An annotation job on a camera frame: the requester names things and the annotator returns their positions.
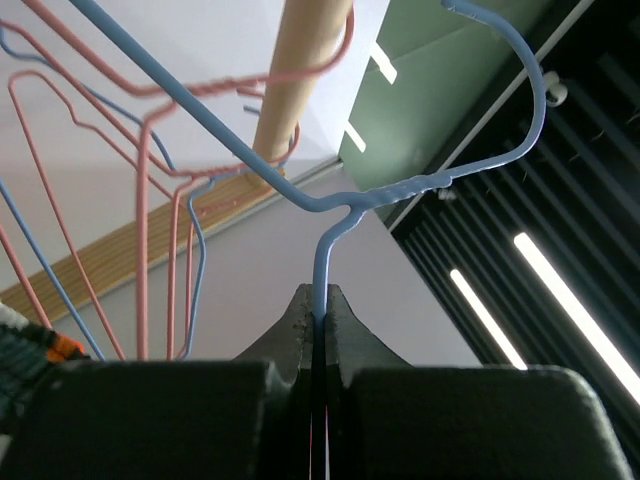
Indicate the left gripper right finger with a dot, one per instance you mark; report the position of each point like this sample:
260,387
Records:
388,419

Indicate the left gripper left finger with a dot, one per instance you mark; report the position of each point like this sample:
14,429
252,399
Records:
247,418

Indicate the blue hanger of orange shorts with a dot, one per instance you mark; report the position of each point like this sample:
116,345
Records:
358,202

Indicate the patterned black orange shorts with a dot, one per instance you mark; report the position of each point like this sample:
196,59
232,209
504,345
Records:
28,352

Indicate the pink hanger of green shorts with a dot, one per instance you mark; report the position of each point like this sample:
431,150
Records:
75,225

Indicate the pink wire hanger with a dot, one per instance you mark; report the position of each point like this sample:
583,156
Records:
109,187

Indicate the wooden clothes rack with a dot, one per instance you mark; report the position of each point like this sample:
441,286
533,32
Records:
314,37

